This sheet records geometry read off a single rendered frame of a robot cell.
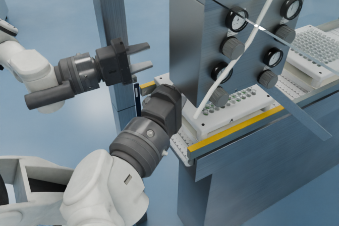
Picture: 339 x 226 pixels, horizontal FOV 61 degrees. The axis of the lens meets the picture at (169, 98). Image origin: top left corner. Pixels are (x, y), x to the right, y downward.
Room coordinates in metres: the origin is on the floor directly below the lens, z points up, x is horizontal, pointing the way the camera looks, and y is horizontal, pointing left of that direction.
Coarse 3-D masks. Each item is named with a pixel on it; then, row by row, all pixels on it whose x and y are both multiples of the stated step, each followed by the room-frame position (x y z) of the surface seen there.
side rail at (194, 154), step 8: (336, 80) 0.70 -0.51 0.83; (320, 88) 0.66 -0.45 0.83; (328, 88) 0.66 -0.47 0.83; (336, 88) 0.69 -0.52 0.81; (304, 96) 0.63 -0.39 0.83; (312, 96) 0.63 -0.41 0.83; (320, 96) 0.65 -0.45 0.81; (304, 104) 0.62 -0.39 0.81; (280, 112) 0.57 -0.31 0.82; (288, 112) 0.59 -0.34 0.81; (264, 120) 0.54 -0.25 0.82; (272, 120) 0.56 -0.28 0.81; (248, 128) 0.51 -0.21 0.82; (256, 128) 0.53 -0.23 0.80; (232, 136) 0.49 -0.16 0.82; (208, 144) 0.45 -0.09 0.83; (216, 144) 0.46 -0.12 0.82; (192, 152) 0.43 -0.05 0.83; (200, 152) 0.44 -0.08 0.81
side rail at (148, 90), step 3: (147, 87) 0.67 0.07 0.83; (150, 87) 0.68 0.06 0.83; (153, 87) 0.68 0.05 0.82; (141, 90) 0.66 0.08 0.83; (144, 90) 0.67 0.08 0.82; (147, 90) 0.67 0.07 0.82; (150, 90) 0.68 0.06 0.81; (153, 90) 0.68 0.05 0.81; (141, 93) 0.66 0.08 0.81; (144, 93) 0.67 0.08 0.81; (147, 93) 0.67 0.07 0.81; (150, 93) 0.68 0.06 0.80
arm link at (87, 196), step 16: (96, 160) 0.26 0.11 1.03; (112, 160) 0.27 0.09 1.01; (80, 176) 0.24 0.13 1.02; (96, 176) 0.22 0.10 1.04; (64, 192) 0.22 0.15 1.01; (80, 192) 0.20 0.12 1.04; (96, 192) 0.20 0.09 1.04; (64, 208) 0.19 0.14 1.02; (80, 208) 0.18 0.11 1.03; (96, 208) 0.18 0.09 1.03; (112, 208) 0.19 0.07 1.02; (80, 224) 0.17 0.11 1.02; (112, 224) 0.17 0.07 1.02
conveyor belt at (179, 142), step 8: (280, 80) 0.75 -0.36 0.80; (288, 80) 0.75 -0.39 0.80; (280, 88) 0.71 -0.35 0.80; (288, 88) 0.71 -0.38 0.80; (296, 88) 0.71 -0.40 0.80; (288, 96) 0.67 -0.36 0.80; (296, 96) 0.67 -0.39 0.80; (144, 104) 0.65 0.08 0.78; (272, 104) 0.63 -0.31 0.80; (176, 136) 0.51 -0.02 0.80; (184, 136) 0.51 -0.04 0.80; (176, 144) 0.49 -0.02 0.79; (184, 144) 0.48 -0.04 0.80; (192, 144) 0.48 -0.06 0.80; (176, 152) 0.48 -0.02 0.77; (184, 152) 0.46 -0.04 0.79; (184, 160) 0.44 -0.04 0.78
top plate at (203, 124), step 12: (156, 84) 0.66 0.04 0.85; (168, 84) 0.64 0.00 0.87; (252, 96) 0.58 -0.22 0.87; (264, 96) 0.58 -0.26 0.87; (192, 108) 0.54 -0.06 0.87; (204, 108) 0.54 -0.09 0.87; (228, 108) 0.54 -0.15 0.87; (240, 108) 0.54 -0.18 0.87; (252, 108) 0.54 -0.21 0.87; (192, 120) 0.50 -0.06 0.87; (204, 120) 0.50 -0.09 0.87; (216, 120) 0.50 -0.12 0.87; (228, 120) 0.50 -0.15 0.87; (204, 132) 0.46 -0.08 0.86
